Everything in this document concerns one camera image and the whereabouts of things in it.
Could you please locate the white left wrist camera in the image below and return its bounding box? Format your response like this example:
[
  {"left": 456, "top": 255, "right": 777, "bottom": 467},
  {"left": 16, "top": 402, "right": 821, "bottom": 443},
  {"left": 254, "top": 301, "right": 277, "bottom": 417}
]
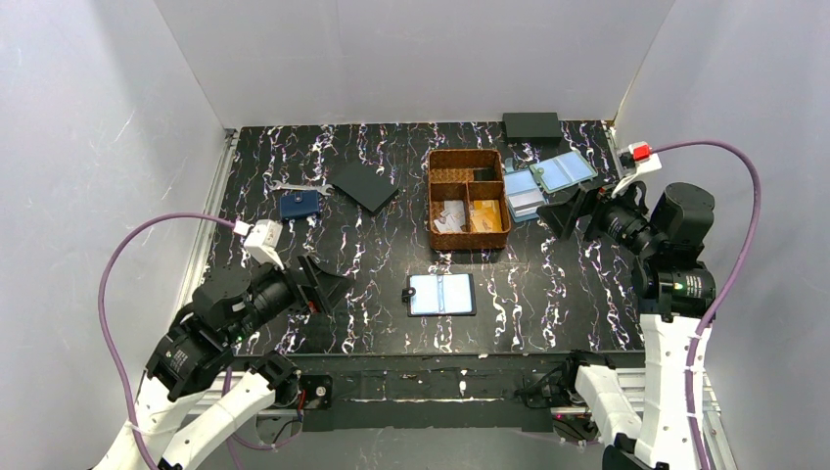
[{"left": 233, "top": 219, "right": 285, "bottom": 270}]

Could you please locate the black rectangular box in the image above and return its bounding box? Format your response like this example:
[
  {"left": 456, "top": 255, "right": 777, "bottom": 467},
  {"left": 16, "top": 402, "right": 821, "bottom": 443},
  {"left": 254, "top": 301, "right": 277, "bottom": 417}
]
[{"left": 502, "top": 112, "right": 563, "bottom": 144}]

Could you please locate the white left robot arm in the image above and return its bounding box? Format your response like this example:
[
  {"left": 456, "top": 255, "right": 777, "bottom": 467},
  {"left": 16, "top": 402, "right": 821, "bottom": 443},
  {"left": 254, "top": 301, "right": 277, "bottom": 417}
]
[{"left": 97, "top": 256, "right": 353, "bottom": 469}]

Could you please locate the light blue card sleeve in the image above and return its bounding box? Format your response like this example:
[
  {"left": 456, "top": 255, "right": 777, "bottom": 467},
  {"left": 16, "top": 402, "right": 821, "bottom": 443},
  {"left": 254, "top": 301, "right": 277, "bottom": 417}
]
[{"left": 504, "top": 169, "right": 547, "bottom": 223}]

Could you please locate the black leather card holder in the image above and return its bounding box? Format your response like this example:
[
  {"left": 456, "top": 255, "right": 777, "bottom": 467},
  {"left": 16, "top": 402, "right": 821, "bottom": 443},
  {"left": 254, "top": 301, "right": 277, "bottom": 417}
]
[{"left": 400, "top": 273, "right": 477, "bottom": 317}]

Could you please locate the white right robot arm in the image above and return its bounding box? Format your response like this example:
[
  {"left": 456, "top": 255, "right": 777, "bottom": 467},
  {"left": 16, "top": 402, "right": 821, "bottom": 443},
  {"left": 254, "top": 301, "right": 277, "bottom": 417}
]
[{"left": 515, "top": 182, "right": 716, "bottom": 469}]

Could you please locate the navy blue small wallet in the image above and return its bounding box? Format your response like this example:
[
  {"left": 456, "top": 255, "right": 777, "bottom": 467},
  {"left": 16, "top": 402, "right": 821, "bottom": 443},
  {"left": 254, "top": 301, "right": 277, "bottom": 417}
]
[{"left": 279, "top": 190, "right": 321, "bottom": 220}]

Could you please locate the light green card sleeve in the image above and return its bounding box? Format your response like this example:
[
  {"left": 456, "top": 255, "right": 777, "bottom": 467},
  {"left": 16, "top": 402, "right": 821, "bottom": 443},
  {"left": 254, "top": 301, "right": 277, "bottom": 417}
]
[{"left": 530, "top": 151, "right": 598, "bottom": 194}]

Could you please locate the black flat square pad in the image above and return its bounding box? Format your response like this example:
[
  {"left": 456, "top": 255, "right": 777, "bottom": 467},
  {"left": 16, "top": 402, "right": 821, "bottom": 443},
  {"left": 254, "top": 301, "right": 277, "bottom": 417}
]
[{"left": 331, "top": 162, "right": 398, "bottom": 214}]

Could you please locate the silver metal wrench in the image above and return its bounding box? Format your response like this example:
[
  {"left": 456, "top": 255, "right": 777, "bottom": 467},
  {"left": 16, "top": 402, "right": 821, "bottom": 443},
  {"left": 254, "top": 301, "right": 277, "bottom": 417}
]
[{"left": 269, "top": 181, "right": 334, "bottom": 197}]

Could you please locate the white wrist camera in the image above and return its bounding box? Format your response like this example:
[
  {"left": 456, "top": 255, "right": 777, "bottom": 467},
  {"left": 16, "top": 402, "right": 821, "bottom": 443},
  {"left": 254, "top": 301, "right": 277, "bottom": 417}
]
[
  {"left": 611, "top": 141, "right": 663, "bottom": 198},
  {"left": 233, "top": 219, "right": 285, "bottom": 270}
]

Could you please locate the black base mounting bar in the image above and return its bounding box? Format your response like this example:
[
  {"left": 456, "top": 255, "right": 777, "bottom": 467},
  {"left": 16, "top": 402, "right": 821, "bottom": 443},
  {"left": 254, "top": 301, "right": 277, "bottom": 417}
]
[{"left": 236, "top": 352, "right": 623, "bottom": 434}]

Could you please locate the brown woven divided basket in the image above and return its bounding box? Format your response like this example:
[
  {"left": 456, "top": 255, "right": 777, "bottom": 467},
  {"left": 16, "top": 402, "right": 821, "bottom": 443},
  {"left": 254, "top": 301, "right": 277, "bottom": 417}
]
[{"left": 427, "top": 149, "right": 512, "bottom": 251}]

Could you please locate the silver card in basket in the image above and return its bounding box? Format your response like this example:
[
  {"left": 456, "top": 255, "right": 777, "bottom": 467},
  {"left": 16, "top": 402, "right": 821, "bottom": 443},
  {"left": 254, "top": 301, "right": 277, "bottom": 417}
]
[{"left": 433, "top": 200, "right": 467, "bottom": 233}]

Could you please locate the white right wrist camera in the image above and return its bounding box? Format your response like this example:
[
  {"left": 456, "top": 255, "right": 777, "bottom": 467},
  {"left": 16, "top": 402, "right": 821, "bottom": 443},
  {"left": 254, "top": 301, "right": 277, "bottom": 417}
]
[{"left": 611, "top": 141, "right": 663, "bottom": 198}]

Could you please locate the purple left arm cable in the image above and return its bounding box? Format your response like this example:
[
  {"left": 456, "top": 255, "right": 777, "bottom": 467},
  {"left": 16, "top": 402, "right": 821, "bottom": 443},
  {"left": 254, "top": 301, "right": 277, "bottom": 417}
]
[{"left": 97, "top": 212, "right": 306, "bottom": 470}]

